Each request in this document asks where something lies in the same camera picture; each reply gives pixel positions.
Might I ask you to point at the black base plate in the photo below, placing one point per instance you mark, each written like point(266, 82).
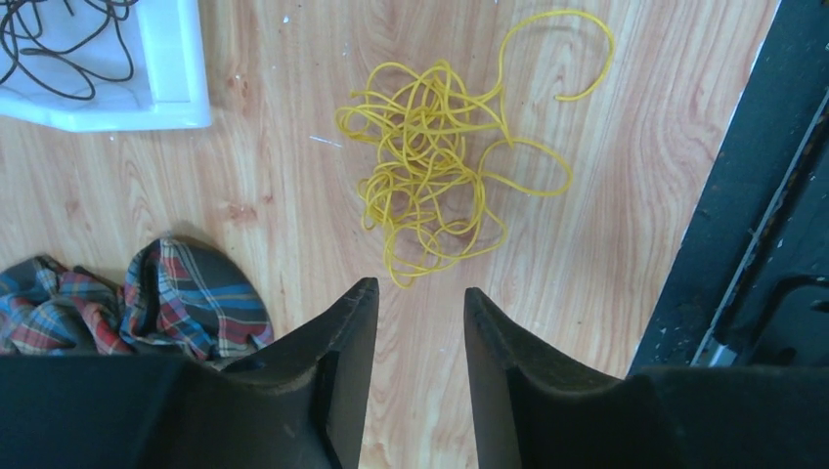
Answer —
point(751, 276)

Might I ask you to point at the plaid flannel shirt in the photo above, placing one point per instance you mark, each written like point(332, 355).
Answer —
point(178, 297)

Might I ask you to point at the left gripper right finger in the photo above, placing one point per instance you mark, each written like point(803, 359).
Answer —
point(536, 407)

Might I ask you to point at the white plastic bin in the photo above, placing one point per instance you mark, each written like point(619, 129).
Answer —
point(103, 66)

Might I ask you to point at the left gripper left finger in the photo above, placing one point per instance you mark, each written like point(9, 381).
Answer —
point(300, 402)

